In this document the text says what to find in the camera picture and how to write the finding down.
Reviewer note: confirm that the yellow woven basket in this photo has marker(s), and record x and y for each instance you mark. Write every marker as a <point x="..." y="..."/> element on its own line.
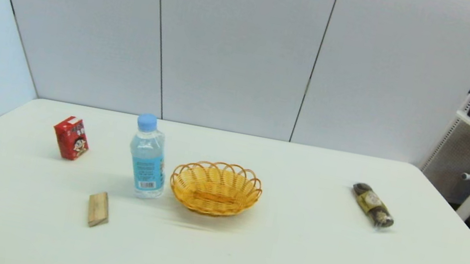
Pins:
<point x="215" y="189"/>

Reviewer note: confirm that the red drink carton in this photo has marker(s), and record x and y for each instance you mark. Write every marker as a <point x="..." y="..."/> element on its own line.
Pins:
<point x="71" y="138"/>

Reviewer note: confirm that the clear bottle with blue label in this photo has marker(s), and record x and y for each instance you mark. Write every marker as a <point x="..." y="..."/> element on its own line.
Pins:
<point x="148" y="165"/>

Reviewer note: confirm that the gold and brown chocolate pack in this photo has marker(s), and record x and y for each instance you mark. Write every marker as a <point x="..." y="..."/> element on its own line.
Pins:
<point x="373" y="205"/>

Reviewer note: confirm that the small wooden block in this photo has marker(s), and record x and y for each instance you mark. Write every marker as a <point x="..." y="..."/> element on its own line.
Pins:
<point x="98" y="209"/>

